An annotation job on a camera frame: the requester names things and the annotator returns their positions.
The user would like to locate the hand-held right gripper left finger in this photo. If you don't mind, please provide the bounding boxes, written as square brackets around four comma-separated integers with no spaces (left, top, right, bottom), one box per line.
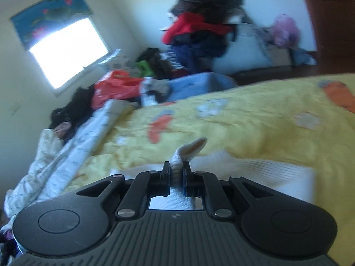
[75,161,171,219]

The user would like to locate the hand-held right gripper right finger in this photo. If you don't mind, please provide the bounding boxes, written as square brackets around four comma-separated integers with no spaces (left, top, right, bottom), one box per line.
[181,161,275,219]

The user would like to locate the white knit sweater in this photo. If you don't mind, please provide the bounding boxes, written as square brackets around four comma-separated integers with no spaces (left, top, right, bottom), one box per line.
[111,137,317,211]

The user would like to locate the dark clothes pile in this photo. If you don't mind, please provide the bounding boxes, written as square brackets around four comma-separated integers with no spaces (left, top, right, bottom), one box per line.
[166,0,246,74]

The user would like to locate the grey white cloth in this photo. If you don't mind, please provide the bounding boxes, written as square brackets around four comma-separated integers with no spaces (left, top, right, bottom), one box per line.
[139,78,171,106]

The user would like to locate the yellow printed bedsheet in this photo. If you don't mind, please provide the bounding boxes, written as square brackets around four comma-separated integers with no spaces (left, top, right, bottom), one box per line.
[62,73,355,266]

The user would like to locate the light blue blanket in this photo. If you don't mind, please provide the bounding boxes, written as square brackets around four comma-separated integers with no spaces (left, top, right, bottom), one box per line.
[166,72,236,102]

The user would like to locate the white printed quilt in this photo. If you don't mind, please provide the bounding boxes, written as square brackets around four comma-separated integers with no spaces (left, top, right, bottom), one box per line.
[0,98,136,233]

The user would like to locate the orange plastic bag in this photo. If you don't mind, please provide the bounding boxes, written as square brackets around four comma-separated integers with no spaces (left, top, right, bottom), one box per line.
[91,70,145,108]

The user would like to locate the green item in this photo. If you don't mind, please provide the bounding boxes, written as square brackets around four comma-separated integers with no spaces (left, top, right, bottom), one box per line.
[136,60,156,78]

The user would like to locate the black garment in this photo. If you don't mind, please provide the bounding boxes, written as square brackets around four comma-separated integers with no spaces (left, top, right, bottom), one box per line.
[49,86,96,142]

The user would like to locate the black clothing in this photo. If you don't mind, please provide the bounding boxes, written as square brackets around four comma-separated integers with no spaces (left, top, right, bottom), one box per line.
[139,48,174,79]

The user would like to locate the dark wooden bench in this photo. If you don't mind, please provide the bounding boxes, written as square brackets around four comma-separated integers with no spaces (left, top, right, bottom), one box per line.
[230,65,319,86]

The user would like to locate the pale blue cushion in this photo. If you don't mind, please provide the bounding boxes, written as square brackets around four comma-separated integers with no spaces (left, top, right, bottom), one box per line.
[212,23,274,75]

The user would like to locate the cardboard box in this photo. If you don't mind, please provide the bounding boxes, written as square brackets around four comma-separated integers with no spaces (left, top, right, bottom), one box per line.
[268,46,294,66]

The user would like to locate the red jacket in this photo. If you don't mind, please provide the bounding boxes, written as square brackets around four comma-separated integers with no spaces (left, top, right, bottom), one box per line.
[162,12,232,45]

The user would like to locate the bright window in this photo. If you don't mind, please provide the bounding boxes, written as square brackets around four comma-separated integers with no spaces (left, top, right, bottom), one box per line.
[29,18,110,89]

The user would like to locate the pink plastic bag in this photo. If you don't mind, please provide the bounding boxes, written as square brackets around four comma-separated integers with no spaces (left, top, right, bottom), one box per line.
[270,14,301,49]

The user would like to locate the blue floral roller blind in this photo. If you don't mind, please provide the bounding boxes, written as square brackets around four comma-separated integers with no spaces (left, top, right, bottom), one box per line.
[10,0,94,51]

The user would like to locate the brown wooden door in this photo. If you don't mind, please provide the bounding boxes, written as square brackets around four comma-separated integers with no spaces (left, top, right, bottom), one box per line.
[295,0,355,74]

